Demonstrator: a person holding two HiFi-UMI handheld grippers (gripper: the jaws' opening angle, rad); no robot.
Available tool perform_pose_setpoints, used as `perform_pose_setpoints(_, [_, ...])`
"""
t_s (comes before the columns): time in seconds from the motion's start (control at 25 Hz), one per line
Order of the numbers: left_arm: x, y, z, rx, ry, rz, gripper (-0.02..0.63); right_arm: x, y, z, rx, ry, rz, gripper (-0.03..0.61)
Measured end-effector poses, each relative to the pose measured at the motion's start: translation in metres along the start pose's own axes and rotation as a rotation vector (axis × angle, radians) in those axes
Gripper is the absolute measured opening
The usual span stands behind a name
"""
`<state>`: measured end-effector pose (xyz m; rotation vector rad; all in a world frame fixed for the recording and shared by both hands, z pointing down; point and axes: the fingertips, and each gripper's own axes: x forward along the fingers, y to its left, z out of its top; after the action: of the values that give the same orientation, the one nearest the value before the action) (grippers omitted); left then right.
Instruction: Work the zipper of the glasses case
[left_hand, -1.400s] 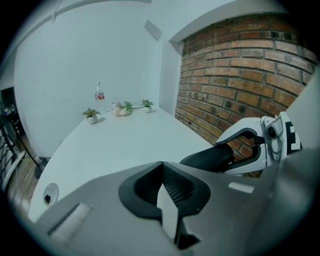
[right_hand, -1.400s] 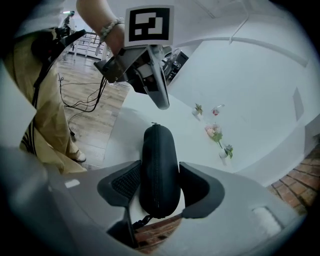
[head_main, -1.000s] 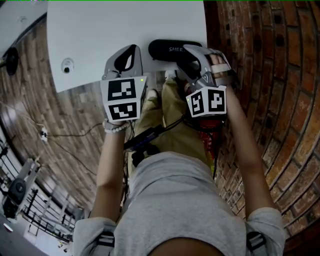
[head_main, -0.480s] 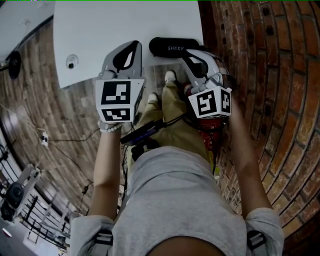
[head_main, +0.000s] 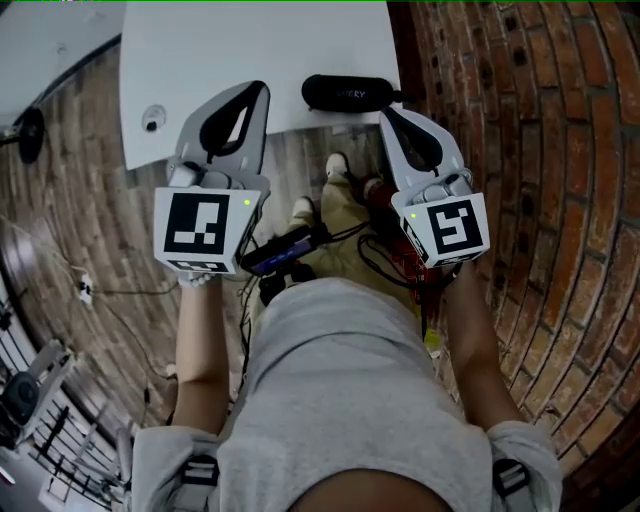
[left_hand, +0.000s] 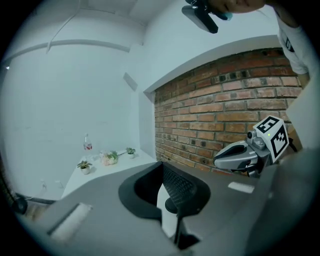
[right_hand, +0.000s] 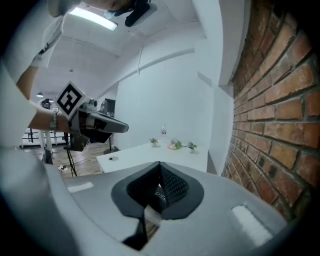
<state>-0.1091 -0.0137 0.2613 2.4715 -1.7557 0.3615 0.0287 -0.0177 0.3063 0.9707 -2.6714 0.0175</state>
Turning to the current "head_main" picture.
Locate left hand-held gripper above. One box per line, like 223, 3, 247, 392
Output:
151, 79, 273, 276

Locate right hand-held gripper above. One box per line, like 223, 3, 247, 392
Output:
377, 105, 491, 271

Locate person's left forearm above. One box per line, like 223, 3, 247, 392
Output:
172, 279, 235, 437

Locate person's right forearm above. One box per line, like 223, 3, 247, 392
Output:
443, 260, 527, 432

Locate red fire extinguisher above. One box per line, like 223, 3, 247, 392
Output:
363, 175, 402, 210

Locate person's khaki trousers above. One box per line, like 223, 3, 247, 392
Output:
251, 172, 426, 314

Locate white table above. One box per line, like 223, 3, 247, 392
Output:
119, 1, 403, 172

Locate black device with blue label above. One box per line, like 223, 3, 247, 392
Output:
242, 224, 332, 277

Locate black waist clip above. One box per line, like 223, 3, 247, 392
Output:
257, 263, 317, 307

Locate black standing fan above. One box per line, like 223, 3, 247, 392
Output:
0, 105, 46, 165

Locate white power strip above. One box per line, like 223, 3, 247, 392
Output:
76, 271, 96, 307

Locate person's grey t-shirt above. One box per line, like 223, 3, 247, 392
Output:
130, 276, 565, 512

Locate black metal railing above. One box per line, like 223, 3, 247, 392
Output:
27, 403, 129, 499

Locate grey round cable grommet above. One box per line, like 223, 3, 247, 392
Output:
140, 103, 168, 134

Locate white bead bracelet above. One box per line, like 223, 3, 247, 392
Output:
177, 272, 216, 290

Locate thin black floor cable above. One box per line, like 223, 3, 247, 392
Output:
92, 279, 181, 297

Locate grey shoulder strap black buckle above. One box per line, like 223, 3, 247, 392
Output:
491, 457, 532, 512
177, 455, 222, 512

